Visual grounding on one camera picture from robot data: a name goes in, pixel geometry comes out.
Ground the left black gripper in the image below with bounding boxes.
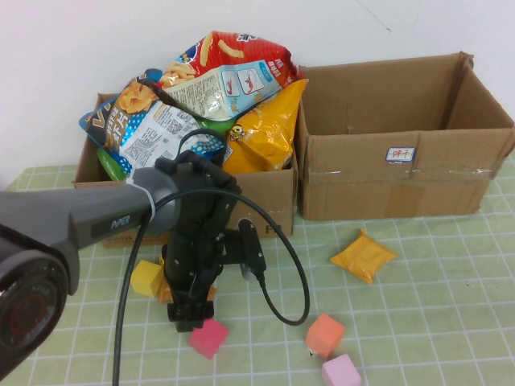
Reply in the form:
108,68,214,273
156,154,242,333

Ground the yellow foam cube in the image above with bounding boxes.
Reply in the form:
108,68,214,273
129,259,164,299

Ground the yellow-orange snack packet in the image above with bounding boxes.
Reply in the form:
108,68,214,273
329,228,399,285

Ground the red foam cube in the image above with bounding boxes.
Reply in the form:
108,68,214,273
187,319,230,360

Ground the orange foam cube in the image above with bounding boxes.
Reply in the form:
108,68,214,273
304,313,347,360

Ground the cardboard box printed F2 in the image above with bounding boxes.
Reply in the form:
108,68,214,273
73,92,299,248

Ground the pink foam cube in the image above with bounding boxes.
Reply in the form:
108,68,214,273
320,353,362,386

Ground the blue polka dot chip bag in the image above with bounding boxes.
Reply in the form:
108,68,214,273
78,68,226,182

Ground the yellow chip bag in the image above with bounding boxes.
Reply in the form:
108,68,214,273
220,78,310,175

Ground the cardboard box with taped front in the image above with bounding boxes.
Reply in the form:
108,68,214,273
295,51,515,221

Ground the green checked tablecloth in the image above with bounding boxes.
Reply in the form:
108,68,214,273
0,154,515,386

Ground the white label red handwriting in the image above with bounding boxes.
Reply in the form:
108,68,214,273
385,146,418,164

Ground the red shrimp stick chip bag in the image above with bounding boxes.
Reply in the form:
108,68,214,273
159,30,299,121

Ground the left black camera cable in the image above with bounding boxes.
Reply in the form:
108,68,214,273
111,128,311,386

